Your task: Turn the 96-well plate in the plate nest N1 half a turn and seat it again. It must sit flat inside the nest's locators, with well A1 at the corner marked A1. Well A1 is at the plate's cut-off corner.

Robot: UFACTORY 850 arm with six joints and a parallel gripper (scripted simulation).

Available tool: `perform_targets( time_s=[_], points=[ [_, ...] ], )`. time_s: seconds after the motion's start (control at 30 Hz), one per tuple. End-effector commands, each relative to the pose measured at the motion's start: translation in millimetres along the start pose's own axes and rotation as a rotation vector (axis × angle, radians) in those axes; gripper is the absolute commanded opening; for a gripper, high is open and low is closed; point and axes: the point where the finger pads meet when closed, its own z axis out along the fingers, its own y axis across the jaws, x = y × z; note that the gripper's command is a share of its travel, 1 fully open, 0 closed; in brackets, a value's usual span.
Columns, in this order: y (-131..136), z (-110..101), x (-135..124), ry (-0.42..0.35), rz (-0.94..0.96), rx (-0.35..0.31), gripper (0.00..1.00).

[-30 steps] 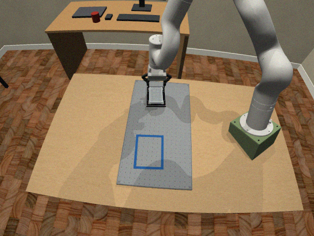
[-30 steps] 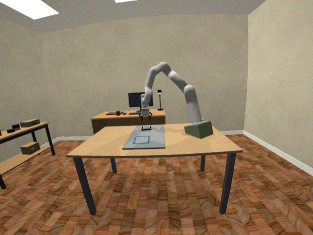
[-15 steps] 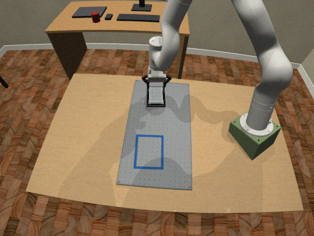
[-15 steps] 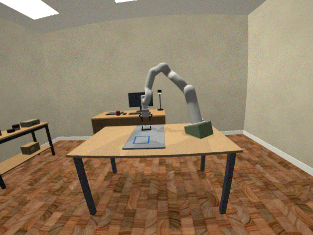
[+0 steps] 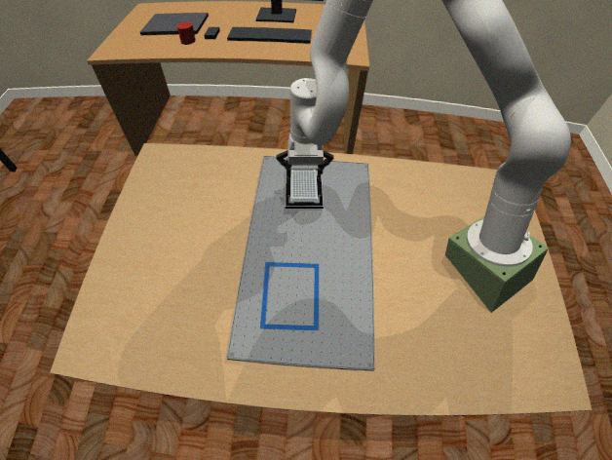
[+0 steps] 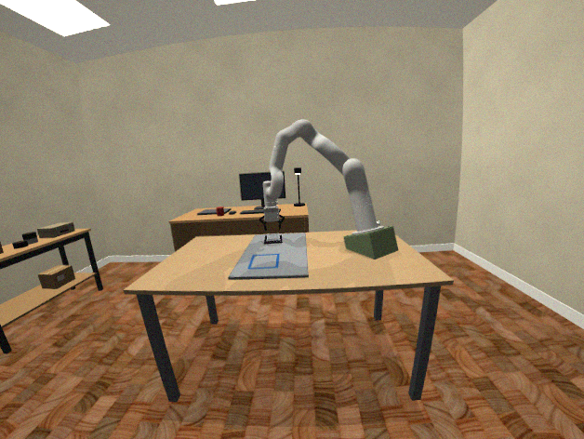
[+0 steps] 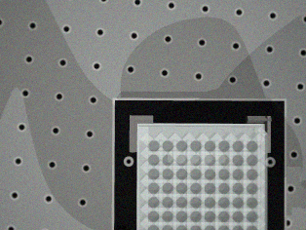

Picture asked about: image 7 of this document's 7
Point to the grey perforated base plate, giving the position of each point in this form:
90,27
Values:
63,61

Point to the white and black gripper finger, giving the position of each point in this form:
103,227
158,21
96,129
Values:
123,227

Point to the clear well plate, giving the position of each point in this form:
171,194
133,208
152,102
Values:
173,157

